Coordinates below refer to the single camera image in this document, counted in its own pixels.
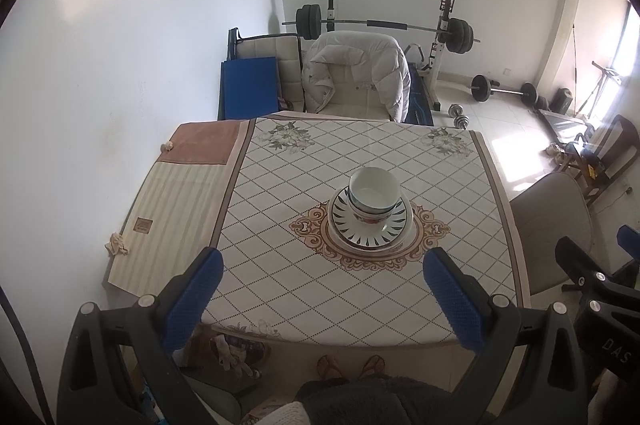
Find white plate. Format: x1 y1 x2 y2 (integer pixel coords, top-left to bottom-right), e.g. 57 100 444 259
325 183 416 256

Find blue leaf pattern plate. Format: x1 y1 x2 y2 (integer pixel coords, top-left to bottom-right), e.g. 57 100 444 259
328 184 408 250

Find blue rimmed white bowl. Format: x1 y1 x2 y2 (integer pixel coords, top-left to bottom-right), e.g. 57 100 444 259
347 167 401 215

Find grey padded chair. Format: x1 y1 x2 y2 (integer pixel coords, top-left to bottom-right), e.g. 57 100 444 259
510 172 593 295

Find wooden chair by window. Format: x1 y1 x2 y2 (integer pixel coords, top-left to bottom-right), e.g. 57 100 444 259
561 115 639 207

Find chrome dumbbell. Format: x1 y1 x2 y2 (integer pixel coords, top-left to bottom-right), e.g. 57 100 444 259
448 103 470 130

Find beige striped cloth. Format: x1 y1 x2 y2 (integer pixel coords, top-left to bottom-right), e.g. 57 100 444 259
106 119 256 296

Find person's feet in sandals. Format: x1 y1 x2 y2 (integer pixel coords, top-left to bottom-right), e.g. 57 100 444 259
316 355 387 381

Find short barbell on floor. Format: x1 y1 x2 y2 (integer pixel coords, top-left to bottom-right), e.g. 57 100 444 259
470 75 538 107

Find patterned tablecloth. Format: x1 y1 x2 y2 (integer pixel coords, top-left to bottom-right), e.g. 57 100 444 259
204 117 530 347

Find long barbell on rack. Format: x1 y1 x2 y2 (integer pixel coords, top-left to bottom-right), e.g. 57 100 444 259
282 4 480 54

